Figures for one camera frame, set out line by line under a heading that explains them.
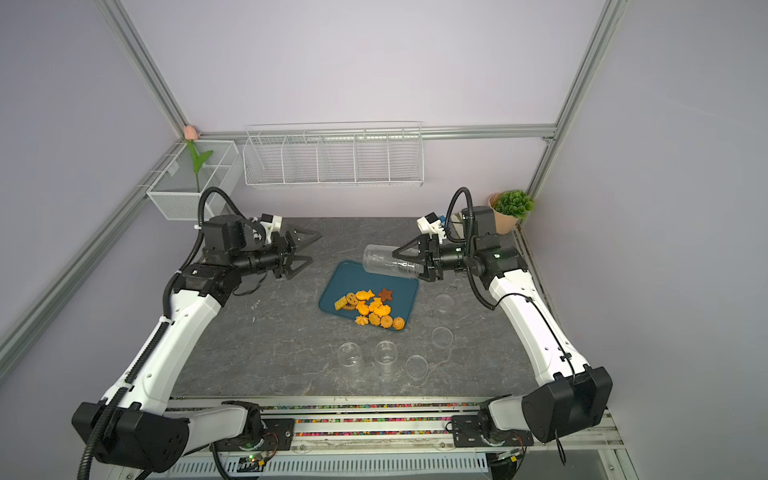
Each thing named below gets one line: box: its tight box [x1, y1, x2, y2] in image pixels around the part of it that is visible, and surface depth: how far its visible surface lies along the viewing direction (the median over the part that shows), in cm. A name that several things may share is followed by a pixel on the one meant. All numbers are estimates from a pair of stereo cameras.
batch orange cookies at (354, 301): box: [334, 289, 375, 315], surface depth 98 cm
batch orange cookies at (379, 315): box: [369, 302, 405, 331], surface depth 94 cm
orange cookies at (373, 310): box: [355, 288, 394, 329], surface depth 96 cm
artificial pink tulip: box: [184, 125, 214, 193], surface depth 93 cm
